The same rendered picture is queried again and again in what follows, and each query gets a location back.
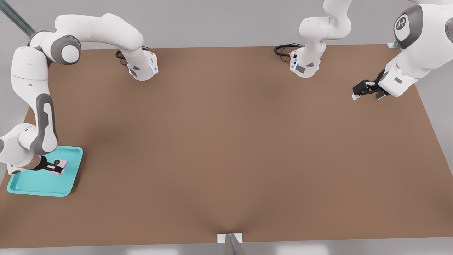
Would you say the pale lilac phone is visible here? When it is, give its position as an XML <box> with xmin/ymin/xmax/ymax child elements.
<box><xmin>47</xmin><ymin>159</ymin><xmax>68</xmax><ymax>175</ymax></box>

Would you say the pale blue-green tray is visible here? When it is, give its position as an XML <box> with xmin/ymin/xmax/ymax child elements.
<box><xmin>7</xmin><ymin>146</ymin><xmax>84</xmax><ymax>197</ymax></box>

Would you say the black cable loop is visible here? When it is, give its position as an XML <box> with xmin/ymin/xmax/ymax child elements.
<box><xmin>115</xmin><ymin>46</ymin><xmax>150</xmax><ymax>66</ymax></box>
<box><xmin>274</xmin><ymin>43</ymin><xmax>303</xmax><ymax>63</ymax></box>

